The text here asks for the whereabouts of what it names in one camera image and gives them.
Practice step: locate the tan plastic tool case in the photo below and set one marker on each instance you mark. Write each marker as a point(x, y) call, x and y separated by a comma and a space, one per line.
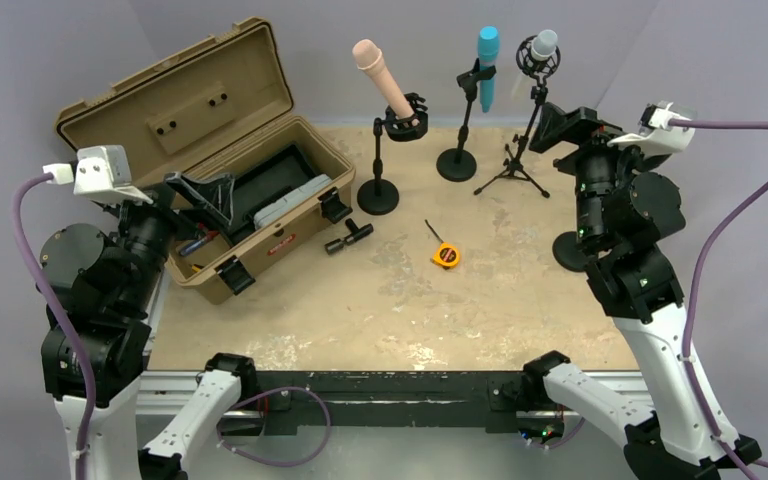
point(222, 105)

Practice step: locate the white grey-headed microphone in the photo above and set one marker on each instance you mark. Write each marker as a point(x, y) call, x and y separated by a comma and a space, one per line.
point(537, 57)

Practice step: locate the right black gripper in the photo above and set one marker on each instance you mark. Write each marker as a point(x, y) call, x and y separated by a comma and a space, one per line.
point(583, 123)

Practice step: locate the black T-shaped adapter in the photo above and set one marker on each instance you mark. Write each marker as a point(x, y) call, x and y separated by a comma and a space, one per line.
point(356, 233)

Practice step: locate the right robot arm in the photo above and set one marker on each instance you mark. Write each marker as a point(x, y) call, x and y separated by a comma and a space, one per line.
point(624, 209)

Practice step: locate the black right-side clip stand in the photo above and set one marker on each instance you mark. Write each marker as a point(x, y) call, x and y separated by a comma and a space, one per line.
point(567, 254)

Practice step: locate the blue microphone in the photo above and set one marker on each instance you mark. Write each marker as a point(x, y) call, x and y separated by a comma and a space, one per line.
point(488, 45)

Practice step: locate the grey box inside case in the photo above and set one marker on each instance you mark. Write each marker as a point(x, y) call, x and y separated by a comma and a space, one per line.
point(286, 202)

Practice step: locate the black round-base shock-mount stand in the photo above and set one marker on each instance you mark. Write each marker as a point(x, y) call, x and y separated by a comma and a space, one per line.
point(379, 196)

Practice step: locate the black tripod shock-mount stand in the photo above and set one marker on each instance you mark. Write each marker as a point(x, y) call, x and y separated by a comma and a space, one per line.
point(513, 167)

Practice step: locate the black round-base clip stand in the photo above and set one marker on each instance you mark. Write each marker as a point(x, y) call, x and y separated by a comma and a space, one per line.
point(457, 164)

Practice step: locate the pink microphone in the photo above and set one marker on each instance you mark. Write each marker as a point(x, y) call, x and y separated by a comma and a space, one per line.
point(369, 59)

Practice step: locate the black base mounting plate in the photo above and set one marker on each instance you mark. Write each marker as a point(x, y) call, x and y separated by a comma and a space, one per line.
point(493, 401)

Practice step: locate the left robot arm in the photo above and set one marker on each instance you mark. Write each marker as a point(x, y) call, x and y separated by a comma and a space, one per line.
point(97, 287)

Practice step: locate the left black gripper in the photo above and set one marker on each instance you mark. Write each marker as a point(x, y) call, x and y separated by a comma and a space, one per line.
point(213, 195)

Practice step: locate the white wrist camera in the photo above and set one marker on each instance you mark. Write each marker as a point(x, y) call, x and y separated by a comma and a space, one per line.
point(656, 137)
point(100, 174)

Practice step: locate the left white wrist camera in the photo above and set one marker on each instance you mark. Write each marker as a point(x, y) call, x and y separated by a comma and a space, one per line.
point(100, 174)

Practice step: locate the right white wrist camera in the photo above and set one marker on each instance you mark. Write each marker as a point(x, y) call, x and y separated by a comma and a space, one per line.
point(656, 137)

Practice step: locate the yellow tape measure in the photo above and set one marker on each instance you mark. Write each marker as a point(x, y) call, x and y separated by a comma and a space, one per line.
point(447, 256)

